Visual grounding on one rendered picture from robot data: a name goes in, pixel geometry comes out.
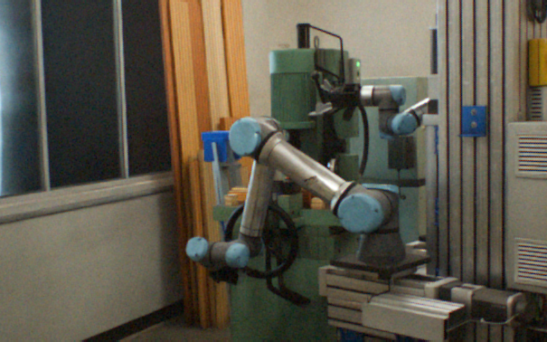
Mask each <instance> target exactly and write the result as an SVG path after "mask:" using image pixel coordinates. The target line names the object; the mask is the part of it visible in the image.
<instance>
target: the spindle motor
mask: <svg viewBox="0 0 547 342"><path fill-rule="evenodd" d="M313 71H315V64H314V52H313V50H311V49H283V50H273V51H270V54H269V74H270V75H269V78H270V114H271V118H272V119H274V120H276V121H277V122H278V123H279V124H280V126H281V127H282V129H283V130H285V129H311V128H315V127H316V123H315V121H316V116H309V115H308V114H309V113H311V112H313V111H315V81H314V80H312V79H311V73H312V72H313Z"/></svg>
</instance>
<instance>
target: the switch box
mask: <svg viewBox="0 0 547 342"><path fill-rule="evenodd" d="M358 62H359V63H360V65H359V66H357V63H358ZM357 67H359V70H357ZM357 72H360V76H359V80H357V77H358V76H357ZM344 75H345V82H346V83H359V82H360V83H361V60H360V59H355V58H346V59H344Z"/></svg>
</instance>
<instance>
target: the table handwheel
mask: <svg viewBox="0 0 547 342"><path fill-rule="evenodd" d="M244 205H245V204H242V205H240V206H239V207H238V208H237V209H236V210H235V211H234V213H233V214H232V215H231V216H230V218H229V220H228V222H227V224H226V227H225V234H224V239H225V241H227V239H232V234H233V229H234V225H235V223H236V221H237V220H238V218H239V217H240V216H241V215H242V214H243V210H244ZM268 209H269V210H271V211H273V213H274V214H277V215H278V216H279V217H280V218H281V219H282V220H283V221H284V222H285V224H286V226H287V228H288V232H289V237H290V249H289V253H288V256H287V258H286V259H285V258H284V257H283V256H282V255H281V254H280V253H279V252H276V251H275V250H274V249H273V248H272V247H271V246H270V245H269V243H270V241H271V240H273V239H275V238H274V232H273V231H274V230H271V231H269V232H268V233H267V232H265V223H266V219H265V223H264V229H263V234H262V239H263V240H264V244H265V247H266V248H267V249H268V250H269V251H270V252H272V253H273V254H274V255H275V256H276V257H278V259H279V260H280V261H282V262H283V264H282V265H281V266H279V267H278V268H276V269H274V270H272V271H258V272H257V273H256V274H255V276H254V277H252V278H255V279H259V280H269V279H273V278H276V277H278V276H280V274H282V273H284V272H285V271H286V270H287V269H288V268H289V267H290V266H291V264H293V263H294V261H295V259H296V256H297V250H298V235H297V228H296V226H295V223H294V222H293V220H291V218H290V217H289V215H288V214H287V213H286V211H285V210H284V209H283V208H281V207H280V206H279V205H277V204H273V203H271V202H269V205H268ZM265 247H264V248H265Z"/></svg>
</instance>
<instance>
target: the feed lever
mask: <svg viewBox="0 0 547 342"><path fill-rule="evenodd" d="M318 78H319V73H318V72H317V71H313V72H312V73H311V79H312V80H314V81H315V82H316V87H317V90H318V93H319V96H320V99H321V102H322V104H326V102H325V96H324V93H322V91H321V88H320V84H319V81H318ZM327 119H328V122H329V125H330V128H331V130H332V134H333V137H334V138H333V139H332V140H331V152H332V153H340V154H345V150H346V141H345V139H344V138H337V136H336V134H335V128H334V125H333V122H332V120H331V116H330V115H327Z"/></svg>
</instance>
